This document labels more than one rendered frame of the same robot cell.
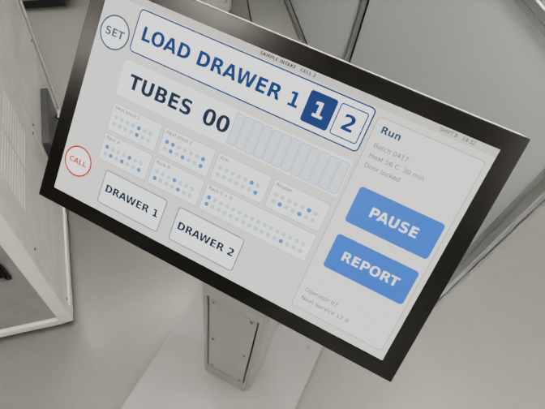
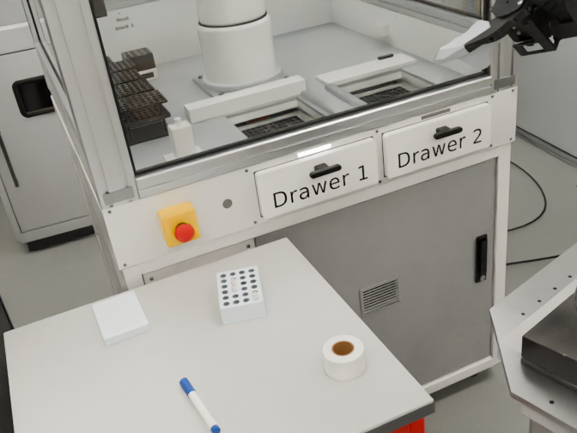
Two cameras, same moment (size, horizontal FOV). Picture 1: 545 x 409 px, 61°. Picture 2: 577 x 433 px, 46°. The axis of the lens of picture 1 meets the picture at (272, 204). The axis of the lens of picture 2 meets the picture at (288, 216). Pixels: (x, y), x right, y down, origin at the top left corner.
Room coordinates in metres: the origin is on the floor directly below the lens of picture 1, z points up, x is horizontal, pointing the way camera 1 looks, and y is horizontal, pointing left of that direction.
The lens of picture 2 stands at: (-1.19, 0.95, 1.56)
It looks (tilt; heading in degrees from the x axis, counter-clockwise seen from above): 30 degrees down; 6
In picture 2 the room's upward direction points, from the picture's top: 8 degrees counter-clockwise
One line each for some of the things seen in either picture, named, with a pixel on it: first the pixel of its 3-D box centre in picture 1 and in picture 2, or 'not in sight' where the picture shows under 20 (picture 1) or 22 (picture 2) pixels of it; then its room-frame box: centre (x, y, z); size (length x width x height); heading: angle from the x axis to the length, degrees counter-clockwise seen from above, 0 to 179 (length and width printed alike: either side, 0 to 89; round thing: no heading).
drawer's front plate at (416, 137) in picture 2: not in sight; (438, 140); (0.31, 0.73, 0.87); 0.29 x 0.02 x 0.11; 116
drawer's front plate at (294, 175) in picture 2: not in sight; (318, 177); (0.17, 1.02, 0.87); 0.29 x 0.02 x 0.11; 116
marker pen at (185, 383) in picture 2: not in sight; (199, 405); (-0.39, 1.22, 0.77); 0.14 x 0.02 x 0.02; 32
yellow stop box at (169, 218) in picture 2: not in sight; (179, 224); (0.02, 1.31, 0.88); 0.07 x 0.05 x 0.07; 116
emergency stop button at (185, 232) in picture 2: not in sight; (184, 231); (-0.01, 1.29, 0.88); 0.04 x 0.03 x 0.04; 116
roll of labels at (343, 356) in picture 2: not in sight; (343, 357); (-0.31, 0.98, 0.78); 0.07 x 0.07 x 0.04
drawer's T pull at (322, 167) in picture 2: not in sight; (323, 169); (0.15, 1.00, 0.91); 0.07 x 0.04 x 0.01; 116
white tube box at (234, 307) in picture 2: not in sight; (240, 294); (-0.11, 1.18, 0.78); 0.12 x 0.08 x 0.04; 11
